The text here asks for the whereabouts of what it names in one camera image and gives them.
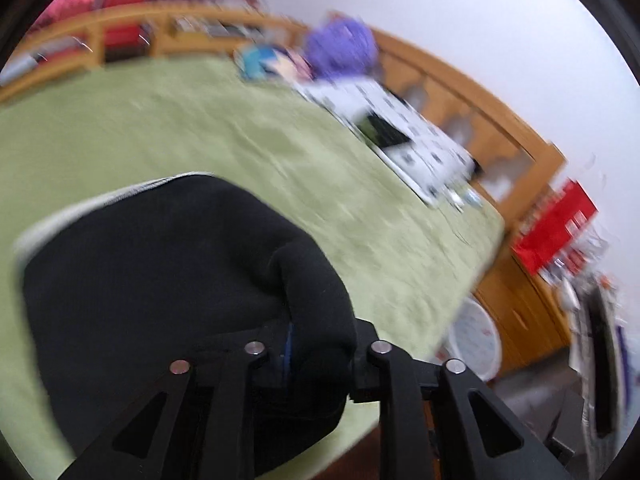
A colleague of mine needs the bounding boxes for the blue geometric cushion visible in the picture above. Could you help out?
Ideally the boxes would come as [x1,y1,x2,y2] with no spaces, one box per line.
[233,44,312,84]

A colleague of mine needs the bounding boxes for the white black-dotted pillow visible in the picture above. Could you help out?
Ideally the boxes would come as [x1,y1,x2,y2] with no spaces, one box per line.
[294,76,476,205]

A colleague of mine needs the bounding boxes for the wooden bed frame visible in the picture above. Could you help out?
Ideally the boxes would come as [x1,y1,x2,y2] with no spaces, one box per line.
[1,2,570,375]

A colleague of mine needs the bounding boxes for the green plush bed blanket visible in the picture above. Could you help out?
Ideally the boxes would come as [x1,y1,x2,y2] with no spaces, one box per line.
[1,56,502,479]

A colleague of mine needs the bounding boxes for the red box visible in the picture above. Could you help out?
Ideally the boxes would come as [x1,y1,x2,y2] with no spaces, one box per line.
[512,180,598,275]

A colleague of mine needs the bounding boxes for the purple plush toy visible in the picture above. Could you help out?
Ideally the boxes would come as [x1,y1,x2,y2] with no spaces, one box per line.
[303,18,378,79]

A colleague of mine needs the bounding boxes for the white round basin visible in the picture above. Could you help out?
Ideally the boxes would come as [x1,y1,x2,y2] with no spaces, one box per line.
[438,297,502,382]

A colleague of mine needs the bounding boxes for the black phone on pillow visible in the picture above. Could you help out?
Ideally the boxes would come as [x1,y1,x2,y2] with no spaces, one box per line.
[356,113,410,150]

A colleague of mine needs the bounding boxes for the black pants with white stripe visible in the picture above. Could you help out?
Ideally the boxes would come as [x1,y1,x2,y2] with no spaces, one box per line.
[16,174,357,474]

